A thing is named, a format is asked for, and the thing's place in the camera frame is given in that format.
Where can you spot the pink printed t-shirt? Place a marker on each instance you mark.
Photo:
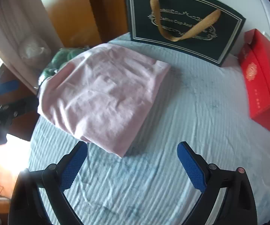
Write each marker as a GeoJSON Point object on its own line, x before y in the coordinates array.
{"type": "Point", "coordinates": [103, 95]}

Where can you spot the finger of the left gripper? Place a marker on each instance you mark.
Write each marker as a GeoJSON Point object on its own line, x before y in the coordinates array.
{"type": "Point", "coordinates": [1, 90]}
{"type": "Point", "coordinates": [18, 108]}

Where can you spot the light blue striped bedsheet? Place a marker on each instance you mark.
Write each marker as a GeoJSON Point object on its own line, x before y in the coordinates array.
{"type": "Point", "coordinates": [199, 103]}

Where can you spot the green bag beside bed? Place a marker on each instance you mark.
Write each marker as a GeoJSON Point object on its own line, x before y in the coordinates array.
{"type": "Point", "coordinates": [59, 60]}

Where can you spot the large red gift box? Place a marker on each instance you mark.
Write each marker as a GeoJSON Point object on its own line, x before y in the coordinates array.
{"type": "Point", "coordinates": [254, 59]}

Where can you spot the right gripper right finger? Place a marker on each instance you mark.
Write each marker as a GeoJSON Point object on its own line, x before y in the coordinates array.
{"type": "Point", "coordinates": [238, 205]}

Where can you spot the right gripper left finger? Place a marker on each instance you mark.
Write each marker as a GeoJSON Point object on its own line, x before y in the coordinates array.
{"type": "Point", "coordinates": [26, 205]}

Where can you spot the dark green gift bag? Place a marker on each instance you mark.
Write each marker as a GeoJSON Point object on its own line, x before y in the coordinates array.
{"type": "Point", "coordinates": [206, 29]}

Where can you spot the wooden headboard frame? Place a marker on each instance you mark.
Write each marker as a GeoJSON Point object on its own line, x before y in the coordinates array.
{"type": "Point", "coordinates": [87, 22]}

